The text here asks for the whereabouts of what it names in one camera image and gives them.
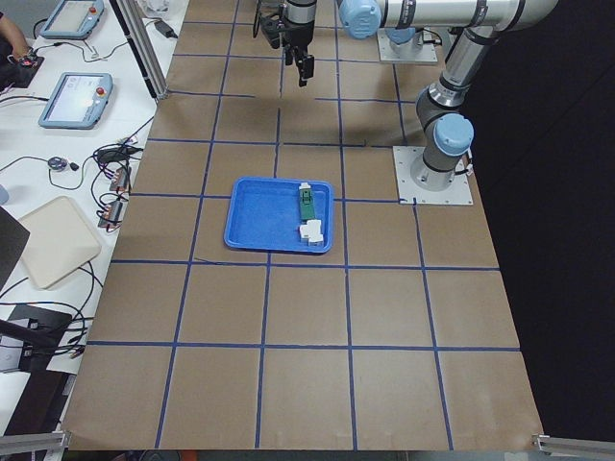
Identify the white circuit breaker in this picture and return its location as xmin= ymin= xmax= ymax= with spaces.
xmin=298 ymin=219 xmax=325 ymax=246

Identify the blue plastic tray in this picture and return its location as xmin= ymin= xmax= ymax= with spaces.
xmin=224 ymin=177 xmax=334 ymax=254

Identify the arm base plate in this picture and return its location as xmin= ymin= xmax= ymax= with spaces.
xmin=378 ymin=29 xmax=438 ymax=65
xmin=393 ymin=146 xmax=474 ymax=206

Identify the blue teach pendant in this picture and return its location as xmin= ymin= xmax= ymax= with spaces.
xmin=39 ymin=0 xmax=105 ymax=39
xmin=38 ymin=72 xmax=113 ymax=130

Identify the aluminium frame post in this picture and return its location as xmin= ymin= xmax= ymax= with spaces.
xmin=110 ymin=0 xmax=168 ymax=101

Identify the black power adapter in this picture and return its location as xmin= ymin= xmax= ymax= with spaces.
xmin=155 ymin=19 xmax=178 ymax=38

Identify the far blue teach pendant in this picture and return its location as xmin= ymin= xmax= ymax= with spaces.
xmin=39 ymin=0 xmax=105 ymax=39

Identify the green terminal block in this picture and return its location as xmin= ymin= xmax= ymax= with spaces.
xmin=299 ymin=182 xmax=316 ymax=223

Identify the near blue teach pendant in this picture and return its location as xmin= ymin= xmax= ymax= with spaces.
xmin=38 ymin=72 xmax=113 ymax=130

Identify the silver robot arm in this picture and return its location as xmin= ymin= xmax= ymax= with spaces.
xmin=337 ymin=1 xmax=556 ymax=192
xmin=384 ymin=28 xmax=442 ymax=51

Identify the black monitor stand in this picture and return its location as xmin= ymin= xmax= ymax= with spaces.
xmin=1 ymin=303 xmax=72 ymax=350

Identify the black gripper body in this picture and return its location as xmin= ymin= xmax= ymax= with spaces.
xmin=282 ymin=18 xmax=315 ymax=55

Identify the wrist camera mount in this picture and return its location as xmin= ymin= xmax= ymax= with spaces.
xmin=252 ymin=0 xmax=283 ymax=49

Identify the beige plastic tray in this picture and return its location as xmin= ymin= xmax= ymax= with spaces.
xmin=18 ymin=196 xmax=101 ymax=289

